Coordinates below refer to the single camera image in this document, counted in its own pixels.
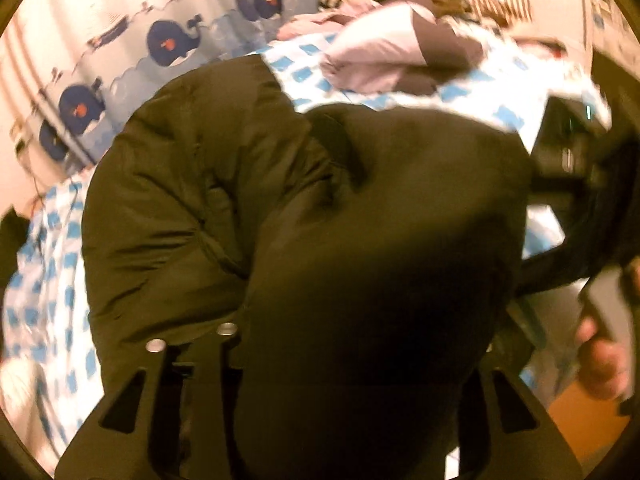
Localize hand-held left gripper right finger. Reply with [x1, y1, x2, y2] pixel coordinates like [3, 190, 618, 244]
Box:
[450, 300, 585, 480]

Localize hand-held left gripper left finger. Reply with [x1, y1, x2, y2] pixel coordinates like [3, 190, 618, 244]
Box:
[54, 322, 243, 480]

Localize black padded jacket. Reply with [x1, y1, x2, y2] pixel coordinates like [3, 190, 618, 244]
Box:
[80, 54, 533, 480]

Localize pink and grey folded clothes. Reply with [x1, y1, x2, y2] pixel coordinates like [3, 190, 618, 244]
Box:
[277, 1, 486, 97]

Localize person's right hand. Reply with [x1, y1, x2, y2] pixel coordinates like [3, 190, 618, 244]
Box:
[575, 305, 635, 402]

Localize blue checkered bed sheet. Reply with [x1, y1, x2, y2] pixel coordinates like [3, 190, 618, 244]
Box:
[2, 30, 613, 461]

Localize pink whale print curtain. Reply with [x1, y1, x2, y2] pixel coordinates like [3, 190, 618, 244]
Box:
[0, 0, 361, 171]

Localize thin black cable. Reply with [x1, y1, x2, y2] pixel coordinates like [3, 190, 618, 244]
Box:
[20, 152, 48, 211]

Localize wall socket with plug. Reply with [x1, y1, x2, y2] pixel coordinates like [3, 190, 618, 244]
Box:
[10, 119, 32, 153]

